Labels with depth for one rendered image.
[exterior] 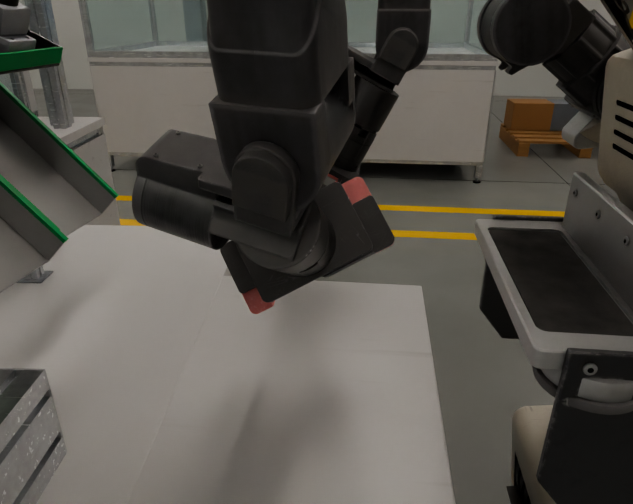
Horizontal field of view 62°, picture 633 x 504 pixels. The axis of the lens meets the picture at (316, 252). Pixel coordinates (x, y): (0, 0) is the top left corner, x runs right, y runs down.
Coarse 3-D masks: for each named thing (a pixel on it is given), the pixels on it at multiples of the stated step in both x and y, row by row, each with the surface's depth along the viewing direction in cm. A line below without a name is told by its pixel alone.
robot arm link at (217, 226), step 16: (224, 208) 33; (224, 224) 33; (240, 224) 33; (304, 224) 33; (320, 224) 33; (240, 240) 33; (256, 240) 33; (272, 240) 33; (288, 240) 33; (304, 240) 33; (320, 240) 34; (256, 256) 33; (272, 256) 33; (288, 256) 33; (304, 256) 33; (320, 256) 37; (288, 272) 37
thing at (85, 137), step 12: (48, 120) 200; (84, 120) 200; (96, 120) 200; (60, 132) 181; (72, 132) 182; (84, 132) 190; (96, 132) 203; (72, 144) 184; (84, 144) 191; (96, 144) 201; (84, 156) 191; (96, 156) 201; (108, 156) 211; (96, 168) 201; (108, 168) 212; (108, 180) 212; (108, 216) 212
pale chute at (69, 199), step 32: (0, 96) 69; (0, 128) 70; (32, 128) 70; (0, 160) 66; (32, 160) 70; (64, 160) 71; (32, 192) 67; (64, 192) 71; (96, 192) 72; (64, 224) 68
